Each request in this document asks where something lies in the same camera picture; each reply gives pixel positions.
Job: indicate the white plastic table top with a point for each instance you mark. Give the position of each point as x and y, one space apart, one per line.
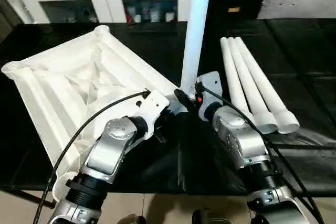
65 77

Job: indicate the dark brown curtain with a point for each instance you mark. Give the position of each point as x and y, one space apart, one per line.
9 11

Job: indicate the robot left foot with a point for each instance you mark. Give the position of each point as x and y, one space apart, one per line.
132 220

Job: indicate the white plastic table leg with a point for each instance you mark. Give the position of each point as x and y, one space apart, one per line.
245 77
231 77
258 77

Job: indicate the small white jar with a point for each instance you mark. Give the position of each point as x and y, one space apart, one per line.
169 16
155 15
137 18

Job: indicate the red bottle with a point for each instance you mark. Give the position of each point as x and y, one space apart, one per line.
128 14

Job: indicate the white leg with black mark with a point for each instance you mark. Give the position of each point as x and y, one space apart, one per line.
194 37

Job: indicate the black work mat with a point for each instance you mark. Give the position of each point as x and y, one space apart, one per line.
183 161

